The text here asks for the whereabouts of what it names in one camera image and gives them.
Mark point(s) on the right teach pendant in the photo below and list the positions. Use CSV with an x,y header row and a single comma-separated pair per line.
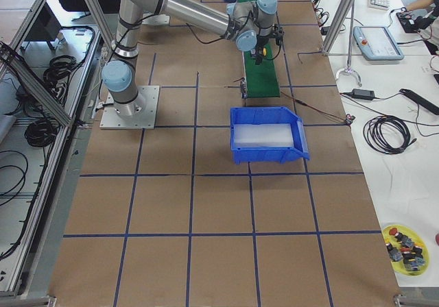
x,y
376,43

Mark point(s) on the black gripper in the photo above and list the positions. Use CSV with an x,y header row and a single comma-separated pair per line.
x,y
262,42

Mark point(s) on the black power adapter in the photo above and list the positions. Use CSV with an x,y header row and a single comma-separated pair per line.
x,y
363,94

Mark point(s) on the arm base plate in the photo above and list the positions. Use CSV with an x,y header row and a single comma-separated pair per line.
x,y
155,20
138,114

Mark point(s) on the right white foam pad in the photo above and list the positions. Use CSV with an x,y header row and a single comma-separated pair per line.
x,y
263,135

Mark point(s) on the yellow plate of buttons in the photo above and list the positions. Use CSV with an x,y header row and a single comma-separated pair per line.
x,y
407,252

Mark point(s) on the right blue bin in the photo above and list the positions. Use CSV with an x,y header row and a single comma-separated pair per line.
x,y
269,115

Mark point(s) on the green conveyor belt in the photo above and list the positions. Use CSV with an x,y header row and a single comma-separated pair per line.
x,y
262,74

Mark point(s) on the aluminium frame post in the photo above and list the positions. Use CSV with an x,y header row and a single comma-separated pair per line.
x,y
338,20

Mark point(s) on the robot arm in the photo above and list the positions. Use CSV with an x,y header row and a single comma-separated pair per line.
x,y
119,74

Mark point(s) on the person hand on controller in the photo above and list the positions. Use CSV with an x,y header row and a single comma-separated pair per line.
x,y
412,6

